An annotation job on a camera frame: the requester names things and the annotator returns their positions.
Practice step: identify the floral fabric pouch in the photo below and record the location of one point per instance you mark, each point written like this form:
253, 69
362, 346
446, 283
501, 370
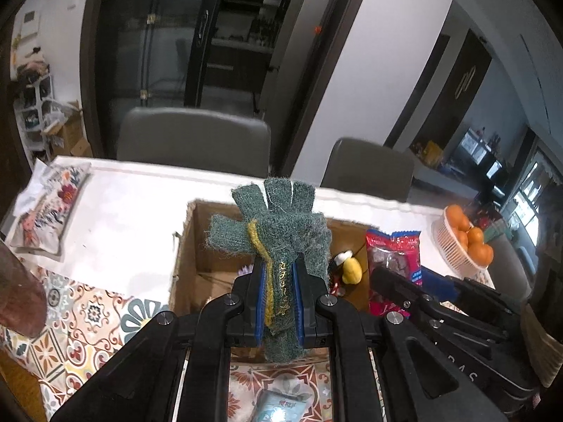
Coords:
50, 204

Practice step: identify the small brown cardboard box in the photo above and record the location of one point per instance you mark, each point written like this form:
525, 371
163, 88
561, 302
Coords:
70, 134

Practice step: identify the computer monitor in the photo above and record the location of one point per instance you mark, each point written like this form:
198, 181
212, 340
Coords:
470, 143
495, 170

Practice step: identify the pile of oranges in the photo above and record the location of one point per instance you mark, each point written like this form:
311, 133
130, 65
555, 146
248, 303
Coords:
473, 237

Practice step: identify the grey dining chair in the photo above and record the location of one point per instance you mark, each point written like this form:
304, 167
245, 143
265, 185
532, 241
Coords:
374, 169
193, 140
510, 261

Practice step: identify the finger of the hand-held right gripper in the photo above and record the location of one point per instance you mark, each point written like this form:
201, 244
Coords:
409, 292
475, 296

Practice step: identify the white fruit basket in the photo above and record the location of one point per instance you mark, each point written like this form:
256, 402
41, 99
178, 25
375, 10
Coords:
453, 241

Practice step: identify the white shoe rack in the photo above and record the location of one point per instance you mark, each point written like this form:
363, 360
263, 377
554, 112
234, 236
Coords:
35, 114

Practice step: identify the green scouring pad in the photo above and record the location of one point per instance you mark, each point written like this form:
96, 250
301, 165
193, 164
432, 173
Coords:
281, 246

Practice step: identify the yellow bag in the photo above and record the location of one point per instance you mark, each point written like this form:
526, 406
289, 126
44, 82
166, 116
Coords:
434, 154

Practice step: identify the mouse plush toy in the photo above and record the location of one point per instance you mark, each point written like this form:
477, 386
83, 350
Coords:
351, 270

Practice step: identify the glass vase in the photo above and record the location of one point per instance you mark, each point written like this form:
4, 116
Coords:
20, 294

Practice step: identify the patterned tile table runner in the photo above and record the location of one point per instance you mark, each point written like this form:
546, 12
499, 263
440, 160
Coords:
79, 329

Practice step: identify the red snack packet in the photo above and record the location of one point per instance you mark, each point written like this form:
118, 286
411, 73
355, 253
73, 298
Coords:
393, 252

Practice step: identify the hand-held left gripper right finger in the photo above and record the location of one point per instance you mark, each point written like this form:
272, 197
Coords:
352, 360

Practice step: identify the dark wooden double door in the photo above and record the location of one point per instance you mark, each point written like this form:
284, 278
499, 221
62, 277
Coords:
457, 83

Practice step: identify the dark glass sliding door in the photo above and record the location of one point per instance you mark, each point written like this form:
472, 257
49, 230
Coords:
176, 35

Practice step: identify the blue white tissue pack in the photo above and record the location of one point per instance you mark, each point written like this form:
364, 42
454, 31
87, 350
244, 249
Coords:
281, 406

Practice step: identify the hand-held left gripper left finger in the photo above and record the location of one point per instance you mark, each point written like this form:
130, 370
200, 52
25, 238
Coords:
198, 360

